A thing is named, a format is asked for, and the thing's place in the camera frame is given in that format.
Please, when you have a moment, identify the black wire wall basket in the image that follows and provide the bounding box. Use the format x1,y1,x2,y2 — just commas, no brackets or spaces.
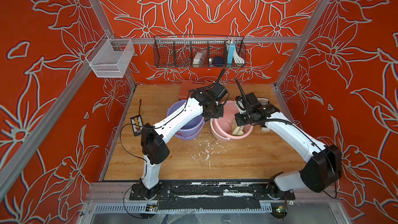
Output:
153,34,247,68

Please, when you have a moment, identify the black white handled brush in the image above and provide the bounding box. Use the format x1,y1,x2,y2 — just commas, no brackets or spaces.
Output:
257,97,269,105

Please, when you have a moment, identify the light blue box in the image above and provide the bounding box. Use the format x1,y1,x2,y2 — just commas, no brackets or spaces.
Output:
226,40,235,67

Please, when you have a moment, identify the small black yellow card device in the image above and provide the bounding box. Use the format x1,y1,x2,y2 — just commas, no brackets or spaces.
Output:
130,115,143,136

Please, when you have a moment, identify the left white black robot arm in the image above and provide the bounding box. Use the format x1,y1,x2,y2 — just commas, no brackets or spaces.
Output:
141,84,230,191

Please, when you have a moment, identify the white cable bundle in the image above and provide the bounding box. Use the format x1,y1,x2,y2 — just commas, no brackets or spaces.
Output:
233,48,246,67

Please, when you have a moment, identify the clear plastic bottle in basket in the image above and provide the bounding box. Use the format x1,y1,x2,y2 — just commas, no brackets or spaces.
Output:
192,50,207,68

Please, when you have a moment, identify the pink plastic bucket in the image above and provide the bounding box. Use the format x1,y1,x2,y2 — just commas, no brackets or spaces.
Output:
210,101,254,142

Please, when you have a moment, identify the dark blue round object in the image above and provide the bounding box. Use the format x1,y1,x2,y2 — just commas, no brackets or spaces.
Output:
212,56,225,67

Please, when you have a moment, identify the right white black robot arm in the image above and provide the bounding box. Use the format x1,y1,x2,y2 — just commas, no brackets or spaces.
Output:
235,102,342,193

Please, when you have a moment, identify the white wire mesh basket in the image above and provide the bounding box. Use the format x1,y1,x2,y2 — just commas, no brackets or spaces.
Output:
86,38,135,78

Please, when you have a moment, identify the purple plastic bucket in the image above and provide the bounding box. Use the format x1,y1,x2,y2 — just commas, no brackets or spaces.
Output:
167,100,205,141

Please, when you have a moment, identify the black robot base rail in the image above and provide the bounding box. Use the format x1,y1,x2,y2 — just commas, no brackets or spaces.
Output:
128,179,295,210

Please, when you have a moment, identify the yellow stained cloth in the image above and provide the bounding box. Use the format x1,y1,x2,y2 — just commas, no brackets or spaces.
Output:
231,120,245,136

